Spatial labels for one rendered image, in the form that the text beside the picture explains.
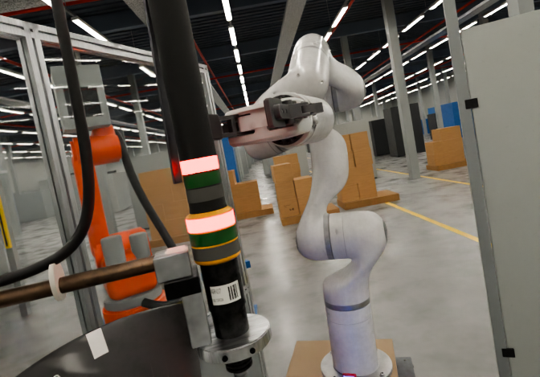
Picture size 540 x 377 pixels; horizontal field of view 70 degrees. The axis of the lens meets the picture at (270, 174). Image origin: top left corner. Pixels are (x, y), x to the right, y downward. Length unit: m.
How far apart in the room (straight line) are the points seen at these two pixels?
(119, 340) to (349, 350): 0.69
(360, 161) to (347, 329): 7.57
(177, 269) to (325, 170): 0.71
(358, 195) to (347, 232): 7.63
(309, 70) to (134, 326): 0.54
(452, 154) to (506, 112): 10.78
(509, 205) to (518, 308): 0.51
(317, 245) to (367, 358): 0.32
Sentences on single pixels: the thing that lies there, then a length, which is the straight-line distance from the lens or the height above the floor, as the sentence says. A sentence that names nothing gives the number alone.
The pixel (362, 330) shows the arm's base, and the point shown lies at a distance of 1.07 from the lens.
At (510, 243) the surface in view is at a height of 0.96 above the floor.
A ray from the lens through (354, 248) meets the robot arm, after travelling 0.99.
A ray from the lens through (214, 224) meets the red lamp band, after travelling 0.34.
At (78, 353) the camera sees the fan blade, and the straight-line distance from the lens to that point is 0.53.
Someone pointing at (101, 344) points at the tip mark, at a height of 1.43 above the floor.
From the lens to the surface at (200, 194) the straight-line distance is 0.34.
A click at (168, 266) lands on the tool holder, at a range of 0.35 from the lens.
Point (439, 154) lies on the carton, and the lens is 12.70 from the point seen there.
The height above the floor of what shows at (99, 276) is 1.54.
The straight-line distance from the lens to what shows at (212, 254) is 0.34.
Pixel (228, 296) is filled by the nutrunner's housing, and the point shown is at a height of 1.50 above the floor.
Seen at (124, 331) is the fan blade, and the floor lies 1.44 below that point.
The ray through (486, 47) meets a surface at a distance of 2.13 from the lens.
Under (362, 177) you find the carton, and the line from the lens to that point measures 8.60.
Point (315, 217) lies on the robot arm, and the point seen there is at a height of 1.42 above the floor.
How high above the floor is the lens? 1.62
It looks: 4 degrees down
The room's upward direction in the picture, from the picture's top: 11 degrees counter-clockwise
